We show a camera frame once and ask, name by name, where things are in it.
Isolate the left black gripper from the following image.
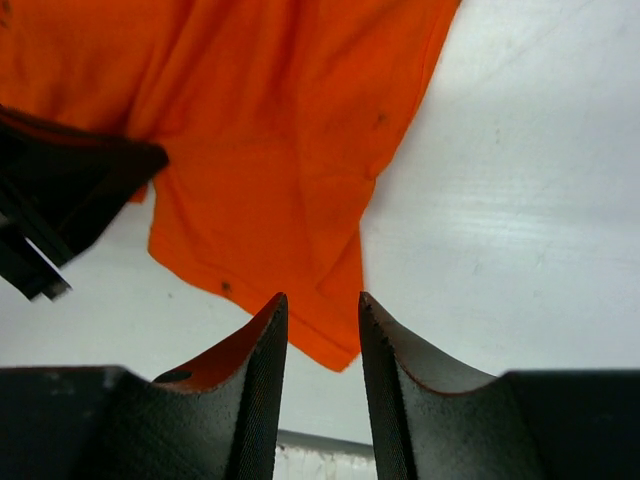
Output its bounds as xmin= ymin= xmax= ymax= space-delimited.
xmin=1 ymin=107 xmax=169 ymax=300

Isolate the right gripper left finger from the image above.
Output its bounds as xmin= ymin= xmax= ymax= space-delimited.
xmin=1 ymin=293 xmax=288 ymax=479

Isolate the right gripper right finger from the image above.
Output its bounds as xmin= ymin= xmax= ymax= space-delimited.
xmin=358 ymin=293 xmax=639 ymax=479

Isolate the orange t shirt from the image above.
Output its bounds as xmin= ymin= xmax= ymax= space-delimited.
xmin=1 ymin=1 xmax=458 ymax=372

